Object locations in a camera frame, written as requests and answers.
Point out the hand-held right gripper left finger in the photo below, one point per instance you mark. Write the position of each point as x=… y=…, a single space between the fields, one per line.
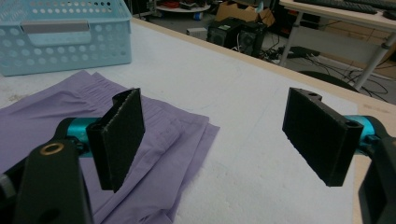
x=116 y=140

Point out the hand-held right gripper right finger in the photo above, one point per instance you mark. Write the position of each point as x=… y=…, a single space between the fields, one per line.
x=320 y=137

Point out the purple shorts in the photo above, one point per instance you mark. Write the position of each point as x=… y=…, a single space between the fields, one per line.
x=46 y=118

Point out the light blue plastic basket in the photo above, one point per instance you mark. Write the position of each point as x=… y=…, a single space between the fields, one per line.
x=62 y=59

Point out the white desk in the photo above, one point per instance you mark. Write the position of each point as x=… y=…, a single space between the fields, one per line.
x=342 y=14

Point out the black keyboard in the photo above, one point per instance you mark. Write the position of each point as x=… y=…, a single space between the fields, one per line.
x=336 y=4

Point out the white power supply box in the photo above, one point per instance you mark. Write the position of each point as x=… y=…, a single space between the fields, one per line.
x=196 y=32

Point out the black computer tower green sticker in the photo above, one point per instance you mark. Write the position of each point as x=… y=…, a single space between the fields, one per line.
x=224 y=35

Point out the round white table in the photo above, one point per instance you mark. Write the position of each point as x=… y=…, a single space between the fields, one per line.
x=183 y=8

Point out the blue roll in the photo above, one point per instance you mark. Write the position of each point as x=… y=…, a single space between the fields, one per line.
x=198 y=16

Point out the open cardboard box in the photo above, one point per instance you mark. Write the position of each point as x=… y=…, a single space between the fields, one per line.
x=239 y=12

